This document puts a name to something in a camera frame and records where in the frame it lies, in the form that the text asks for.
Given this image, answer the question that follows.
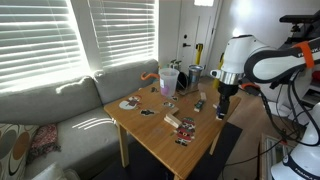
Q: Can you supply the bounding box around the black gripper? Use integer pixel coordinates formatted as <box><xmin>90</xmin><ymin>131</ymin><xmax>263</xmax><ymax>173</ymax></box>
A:
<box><xmin>218</xmin><ymin>83</ymin><xmax>239</xmax><ymax>116</ymax></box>

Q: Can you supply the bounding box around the dark floor mat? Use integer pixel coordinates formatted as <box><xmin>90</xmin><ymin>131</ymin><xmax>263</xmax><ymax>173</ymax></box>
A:
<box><xmin>92</xmin><ymin>121</ymin><xmax>244</xmax><ymax>180</ymax></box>

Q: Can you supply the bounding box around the steel tumbler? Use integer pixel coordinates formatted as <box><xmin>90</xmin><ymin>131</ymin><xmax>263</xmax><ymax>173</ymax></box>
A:
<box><xmin>187</xmin><ymin>64</ymin><xmax>204</xmax><ymax>90</ymax></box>

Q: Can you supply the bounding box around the santa figure ornament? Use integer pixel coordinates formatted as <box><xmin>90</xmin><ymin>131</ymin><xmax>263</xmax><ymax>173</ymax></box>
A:
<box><xmin>174</xmin><ymin>116</ymin><xmax>197</xmax><ymax>147</ymax></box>

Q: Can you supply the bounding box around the white round floor stand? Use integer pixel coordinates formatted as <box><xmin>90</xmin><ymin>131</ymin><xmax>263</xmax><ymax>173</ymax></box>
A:
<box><xmin>263</xmin><ymin>100</ymin><xmax>293</xmax><ymax>118</ymax></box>

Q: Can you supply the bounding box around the yellow black pole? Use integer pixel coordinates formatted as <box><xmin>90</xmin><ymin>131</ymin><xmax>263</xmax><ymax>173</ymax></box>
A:
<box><xmin>194</xmin><ymin>42</ymin><xmax>205</xmax><ymax>66</ymax></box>

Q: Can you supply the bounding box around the clear plastic cup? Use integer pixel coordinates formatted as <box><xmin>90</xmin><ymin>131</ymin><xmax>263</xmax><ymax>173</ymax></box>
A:
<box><xmin>158</xmin><ymin>67</ymin><xmax>180</xmax><ymax>98</ymax></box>

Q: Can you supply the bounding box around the metal framed glass panel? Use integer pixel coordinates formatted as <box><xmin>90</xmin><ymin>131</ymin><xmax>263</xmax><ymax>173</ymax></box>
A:
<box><xmin>259</xmin><ymin>133</ymin><xmax>289</xmax><ymax>180</ymax></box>

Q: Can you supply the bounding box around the wooden side table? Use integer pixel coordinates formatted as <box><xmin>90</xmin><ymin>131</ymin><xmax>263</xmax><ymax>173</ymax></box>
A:
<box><xmin>103</xmin><ymin>81</ymin><xmax>242</xmax><ymax>180</ymax></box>

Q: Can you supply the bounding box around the penguin ornament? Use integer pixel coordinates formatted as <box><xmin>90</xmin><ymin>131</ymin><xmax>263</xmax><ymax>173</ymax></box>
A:
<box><xmin>139</xmin><ymin>108</ymin><xmax>156</xmax><ymax>117</ymax></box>

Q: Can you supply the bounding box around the orange curved tool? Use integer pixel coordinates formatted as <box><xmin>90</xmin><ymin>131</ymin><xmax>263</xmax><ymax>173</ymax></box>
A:
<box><xmin>140</xmin><ymin>71</ymin><xmax>160</xmax><ymax>82</ymax></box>

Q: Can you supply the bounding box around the white entry door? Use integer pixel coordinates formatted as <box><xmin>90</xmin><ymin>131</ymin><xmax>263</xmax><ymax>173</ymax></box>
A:
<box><xmin>175</xmin><ymin>0</ymin><xmax>224</xmax><ymax>73</ymax></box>

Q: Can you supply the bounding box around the white shelf unit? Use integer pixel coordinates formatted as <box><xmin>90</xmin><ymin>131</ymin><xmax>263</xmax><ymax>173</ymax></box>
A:
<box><xmin>289</xmin><ymin>79</ymin><xmax>320</xmax><ymax>127</ymax></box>

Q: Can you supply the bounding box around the white window blind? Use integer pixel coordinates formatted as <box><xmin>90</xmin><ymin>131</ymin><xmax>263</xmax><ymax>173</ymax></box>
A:
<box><xmin>87</xmin><ymin>0</ymin><xmax>159</xmax><ymax>69</ymax></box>
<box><xmin>0</xmin><ymin>0</ymin><xmax>89</xmax><ymax>91</ymax></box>

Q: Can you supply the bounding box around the gray fabric sofa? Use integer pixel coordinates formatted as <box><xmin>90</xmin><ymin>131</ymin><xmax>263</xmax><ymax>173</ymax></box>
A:
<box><xmin>0</xmin><ymin>59</ymin><xmax>160</xmax><ymax>180</ymax></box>

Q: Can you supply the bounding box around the red patterned cloth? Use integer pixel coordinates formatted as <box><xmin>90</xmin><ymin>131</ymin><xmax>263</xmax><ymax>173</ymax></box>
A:
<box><xmin>28</xmin><ymin>123</ymin><xmax>62</xmax><ymax>164</ymax></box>

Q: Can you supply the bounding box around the circle patterned cushion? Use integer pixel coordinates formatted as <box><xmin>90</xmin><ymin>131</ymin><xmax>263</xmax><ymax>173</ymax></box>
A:
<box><xmin>0</xmin><ymin>123</ymin><xmax>36</xmax><ymax>180</ymax></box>

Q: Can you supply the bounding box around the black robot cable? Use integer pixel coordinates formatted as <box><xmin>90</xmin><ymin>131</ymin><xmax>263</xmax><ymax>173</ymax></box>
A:
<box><xmin>241</xmin><ymin>71</ymin><xmax>320</xmax><ymax>148</ymax></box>

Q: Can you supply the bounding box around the orange velcro strap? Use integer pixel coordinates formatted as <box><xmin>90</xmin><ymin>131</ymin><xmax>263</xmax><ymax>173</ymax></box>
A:
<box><xmin>293</xmin><ymin>40</ymin><xmax>315</xmax><ymax>69</ymax></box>

